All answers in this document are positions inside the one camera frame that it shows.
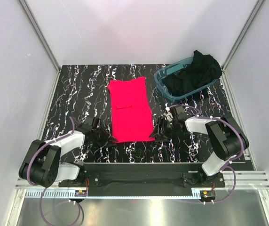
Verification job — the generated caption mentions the pink red t shirt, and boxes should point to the pink red t shirt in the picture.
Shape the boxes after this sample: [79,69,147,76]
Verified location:
[108,77,155,143]

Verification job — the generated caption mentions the teal transparent plastic bin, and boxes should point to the teal transparent plastic bin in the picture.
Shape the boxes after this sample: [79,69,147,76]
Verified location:
[154,57,217,102]

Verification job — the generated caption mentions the aluminium frame post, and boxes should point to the aluminium frame post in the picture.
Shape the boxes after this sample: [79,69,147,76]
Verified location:
[17,0,61,73]
[222,0,266,71]

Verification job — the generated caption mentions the aluminium front rail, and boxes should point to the aluminium front rail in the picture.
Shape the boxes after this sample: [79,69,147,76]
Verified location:
[15,170,269,190]

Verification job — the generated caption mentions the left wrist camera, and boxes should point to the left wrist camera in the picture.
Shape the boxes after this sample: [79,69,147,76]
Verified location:
[76,116,100,134]

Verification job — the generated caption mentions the left aluminium frame post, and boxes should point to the left aluminium frame post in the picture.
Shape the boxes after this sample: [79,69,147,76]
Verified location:
[17,0,61,73]

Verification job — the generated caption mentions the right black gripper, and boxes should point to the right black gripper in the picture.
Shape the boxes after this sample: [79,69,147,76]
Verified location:
[149,117,178,143]

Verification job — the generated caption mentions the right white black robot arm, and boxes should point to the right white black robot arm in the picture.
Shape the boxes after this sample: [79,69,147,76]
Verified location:
[149,116,249,187]

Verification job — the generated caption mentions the white slotted cable duct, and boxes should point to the white slotted cable duct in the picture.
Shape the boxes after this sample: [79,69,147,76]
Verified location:
[25,188,201,200]

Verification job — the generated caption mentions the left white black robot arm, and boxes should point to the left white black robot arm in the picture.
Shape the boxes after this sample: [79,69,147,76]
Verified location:
[18,127,117,188]

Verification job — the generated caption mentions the right aluminium frame post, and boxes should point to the right aluminium frame post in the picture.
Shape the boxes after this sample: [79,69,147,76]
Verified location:
[222,0,266,71]

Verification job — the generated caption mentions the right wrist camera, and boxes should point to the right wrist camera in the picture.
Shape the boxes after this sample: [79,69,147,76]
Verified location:
[164,105,189,122]

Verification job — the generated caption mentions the black t shirt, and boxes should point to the black t shirt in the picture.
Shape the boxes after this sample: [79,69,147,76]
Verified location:
[162,50,222,96]

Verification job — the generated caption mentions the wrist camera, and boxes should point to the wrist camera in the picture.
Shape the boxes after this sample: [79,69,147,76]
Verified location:
[76,116,100,134]
[164,105,189,122]

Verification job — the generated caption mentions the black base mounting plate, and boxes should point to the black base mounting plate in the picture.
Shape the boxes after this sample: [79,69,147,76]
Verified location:
[58,162,225,197]

